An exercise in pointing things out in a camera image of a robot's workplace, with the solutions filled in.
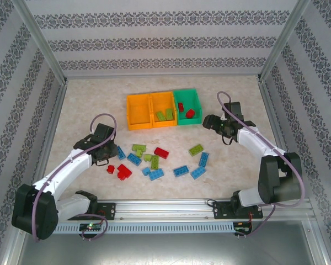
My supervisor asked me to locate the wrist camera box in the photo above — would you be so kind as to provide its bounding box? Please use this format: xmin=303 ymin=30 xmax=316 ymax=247
xmin=94 ymin=123 xmax=117 ymax=142
xmin=222 ymin=101 xmax=242 ymax=120

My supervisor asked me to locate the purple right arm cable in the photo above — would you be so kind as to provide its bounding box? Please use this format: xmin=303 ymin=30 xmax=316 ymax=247
xmin=216 ymin=91 xmax=306 ymax=238

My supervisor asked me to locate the aluminium back profile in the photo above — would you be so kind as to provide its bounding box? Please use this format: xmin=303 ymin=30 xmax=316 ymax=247
xmin=65 ymin=72 xmax=263 ymax=81

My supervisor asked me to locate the green plastic bin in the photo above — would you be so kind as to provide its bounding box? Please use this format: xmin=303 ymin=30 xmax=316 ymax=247
xmin=173 ymin=88 xmax=204 ymax=126

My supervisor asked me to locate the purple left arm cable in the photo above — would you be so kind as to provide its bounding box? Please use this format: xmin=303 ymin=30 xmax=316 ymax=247
xmin=32 ymin=113 xmax=119 ymax=243

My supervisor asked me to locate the aluminium side profile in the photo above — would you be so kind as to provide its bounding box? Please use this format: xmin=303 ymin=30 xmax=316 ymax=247
xmin=258 ymin=79 xmax=303 ymax=199
xmin=35 ymin=82 xmax=70 ymax=177

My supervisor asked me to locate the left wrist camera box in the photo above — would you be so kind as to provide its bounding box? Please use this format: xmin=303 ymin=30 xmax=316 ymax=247
xmin=94 ymin=123 xmax=117 ymax=142

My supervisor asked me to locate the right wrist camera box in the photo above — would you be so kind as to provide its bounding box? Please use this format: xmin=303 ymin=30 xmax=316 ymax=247
xmin=222 ymin=101 xmax=242 ymax=120

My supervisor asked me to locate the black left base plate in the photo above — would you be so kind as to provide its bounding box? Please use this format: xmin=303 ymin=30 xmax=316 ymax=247
xmin=71 ymin=202 xmax=117 ymax=221

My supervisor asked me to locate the green stacked lego piece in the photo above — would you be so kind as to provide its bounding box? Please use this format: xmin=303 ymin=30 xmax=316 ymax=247
xmin=131 ymin=144 xmax=147 ymax=158

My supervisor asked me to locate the yellow plastic bin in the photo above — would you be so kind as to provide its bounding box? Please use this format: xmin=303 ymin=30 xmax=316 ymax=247
xmin=150 ymin=91 xmax=179 ymax=129
xmin=126 ymin=93 xmax=154 ymax=131

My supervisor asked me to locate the aluminium frame post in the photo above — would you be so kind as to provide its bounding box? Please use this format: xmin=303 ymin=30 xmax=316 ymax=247
xmin=258 ymin=0 xmax=312 ymax=83
xmin=10 ymin=0 xmax=70 ymax=85

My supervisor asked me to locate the aluminium mounting rail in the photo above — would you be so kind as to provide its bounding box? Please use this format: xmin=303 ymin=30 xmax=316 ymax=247
xmin=56 ymin=199 xmax=313 ymax=221

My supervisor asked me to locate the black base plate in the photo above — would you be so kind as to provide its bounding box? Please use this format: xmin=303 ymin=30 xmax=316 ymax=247
xmin=71 ymin=202 xmax=117 ymax=221
xmin=211 ymin=200 xmax=264 ymax=221

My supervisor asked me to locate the large red lego piece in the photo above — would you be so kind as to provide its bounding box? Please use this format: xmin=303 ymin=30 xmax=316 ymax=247
xmin=116 ymin=163 xmax=134 ymax=181

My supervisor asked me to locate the grey metal sheet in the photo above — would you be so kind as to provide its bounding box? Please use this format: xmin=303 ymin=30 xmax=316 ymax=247
xmin=5 ymin=220 xmax=331 ymax=265

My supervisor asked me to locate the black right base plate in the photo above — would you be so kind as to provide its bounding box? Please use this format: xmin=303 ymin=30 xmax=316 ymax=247
xmin=211 ymin=200 xmax=264 ymax=221

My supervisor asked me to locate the slotted grey cable duct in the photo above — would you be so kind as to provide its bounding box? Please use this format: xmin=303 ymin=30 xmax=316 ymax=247
xmin=55 ymin=222 xmax=235 ymax=234

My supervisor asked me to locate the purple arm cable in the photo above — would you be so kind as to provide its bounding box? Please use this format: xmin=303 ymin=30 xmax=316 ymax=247
xmin=32 ymin=113 xmax=119 ymax=243
xmin=216 ymin=91 xmax=306 ymax=238

